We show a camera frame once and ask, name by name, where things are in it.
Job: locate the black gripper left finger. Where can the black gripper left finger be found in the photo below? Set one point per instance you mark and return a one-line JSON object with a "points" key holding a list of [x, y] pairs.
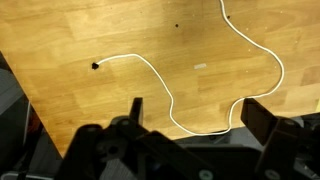
{"points": [[136, 112]]}

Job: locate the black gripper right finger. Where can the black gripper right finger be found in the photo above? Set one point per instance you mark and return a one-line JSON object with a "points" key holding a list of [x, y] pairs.
{"points": [[259, 121]]}

